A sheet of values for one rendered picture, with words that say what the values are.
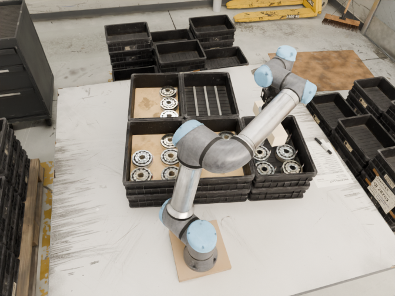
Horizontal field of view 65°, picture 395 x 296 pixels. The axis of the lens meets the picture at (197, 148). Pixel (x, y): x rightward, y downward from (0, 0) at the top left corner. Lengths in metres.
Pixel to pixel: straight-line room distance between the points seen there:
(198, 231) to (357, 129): 1.80
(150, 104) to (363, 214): 1.30
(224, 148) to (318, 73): 2.97
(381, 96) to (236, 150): 2.34
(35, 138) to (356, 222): 2.55
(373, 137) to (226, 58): 1.46
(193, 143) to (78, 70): 2.84
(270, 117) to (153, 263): 0.83
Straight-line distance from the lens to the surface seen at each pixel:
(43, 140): 3.04
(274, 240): 1.57
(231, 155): 0.95
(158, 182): 1.40
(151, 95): 1.95
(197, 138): 0.98
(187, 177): 1.10
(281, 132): 1.40
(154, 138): 1.69
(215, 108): 1.86
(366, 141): 2.67
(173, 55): 2.91
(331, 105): 3.03
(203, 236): 1.24
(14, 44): 2.62
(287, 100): 1.09
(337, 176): 1.89
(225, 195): 1.55
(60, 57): 3.99
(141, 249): 1.50
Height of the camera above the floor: 2.08
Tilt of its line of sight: 50 degrees down
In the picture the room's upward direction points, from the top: 3 degrees clockwise
